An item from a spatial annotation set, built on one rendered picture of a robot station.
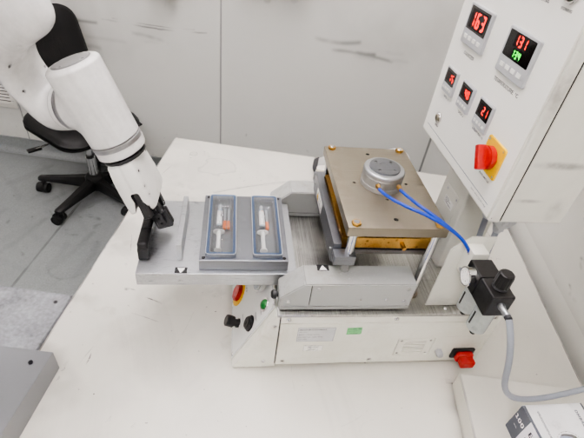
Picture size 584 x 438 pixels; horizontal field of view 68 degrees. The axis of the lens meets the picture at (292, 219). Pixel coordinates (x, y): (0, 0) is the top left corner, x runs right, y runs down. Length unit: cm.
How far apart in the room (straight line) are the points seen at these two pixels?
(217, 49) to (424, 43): 104
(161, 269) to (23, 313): 40
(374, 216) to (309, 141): 181
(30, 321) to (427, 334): 84
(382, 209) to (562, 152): 28
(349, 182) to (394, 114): 167
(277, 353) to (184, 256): 27
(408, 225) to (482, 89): 26
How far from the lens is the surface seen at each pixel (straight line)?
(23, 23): 68
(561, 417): 96
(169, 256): 85
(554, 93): 68
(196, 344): 98
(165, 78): 256
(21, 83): 78
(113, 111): 73
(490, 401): 100
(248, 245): 83
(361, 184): 83
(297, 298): 79
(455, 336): 98
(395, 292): 82
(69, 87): 72
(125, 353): 99
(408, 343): 96
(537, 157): 72
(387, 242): 81
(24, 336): 108
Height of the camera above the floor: 156
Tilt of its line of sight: 39 degrees down
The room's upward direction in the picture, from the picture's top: 8 degrees clockwise
